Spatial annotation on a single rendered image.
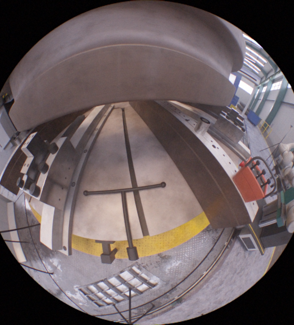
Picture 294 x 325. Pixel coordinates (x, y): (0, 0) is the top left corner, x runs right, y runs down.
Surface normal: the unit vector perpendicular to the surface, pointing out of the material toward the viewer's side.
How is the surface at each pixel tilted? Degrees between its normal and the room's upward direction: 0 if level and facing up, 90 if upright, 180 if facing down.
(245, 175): 97
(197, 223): 0
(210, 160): 90
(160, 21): 90
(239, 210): 90
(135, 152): 0
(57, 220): 72
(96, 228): 0
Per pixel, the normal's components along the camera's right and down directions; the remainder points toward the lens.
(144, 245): 0.06, -0.57
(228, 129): -0.69, 0.56
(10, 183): 0.93, 0.33
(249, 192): -0.91, 0.38
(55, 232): 0.97, -0.16
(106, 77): 0.20, 0.81
